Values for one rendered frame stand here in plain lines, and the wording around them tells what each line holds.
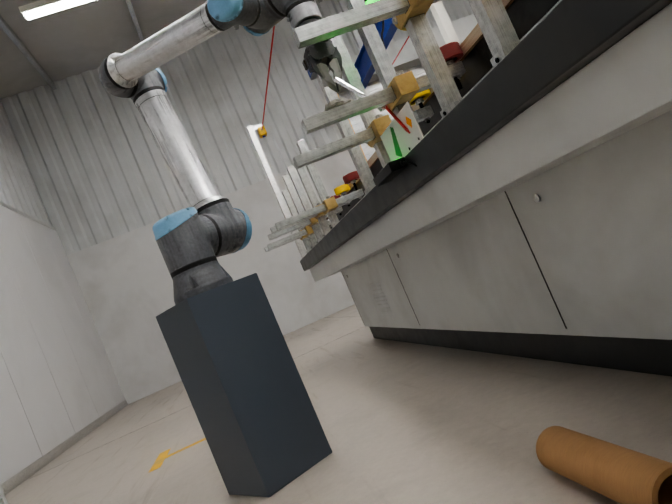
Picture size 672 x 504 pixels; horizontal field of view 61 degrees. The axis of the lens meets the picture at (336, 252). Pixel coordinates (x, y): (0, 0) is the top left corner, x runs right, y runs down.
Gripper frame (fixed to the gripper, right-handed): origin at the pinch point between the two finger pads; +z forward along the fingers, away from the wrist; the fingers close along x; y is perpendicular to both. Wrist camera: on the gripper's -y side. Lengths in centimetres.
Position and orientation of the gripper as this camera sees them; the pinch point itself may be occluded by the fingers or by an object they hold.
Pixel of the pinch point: (336, 86)
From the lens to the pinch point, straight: 166.8
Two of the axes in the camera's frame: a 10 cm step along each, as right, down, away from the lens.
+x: -9.0, 3.8, -2.0
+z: 3.9, 9.2, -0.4
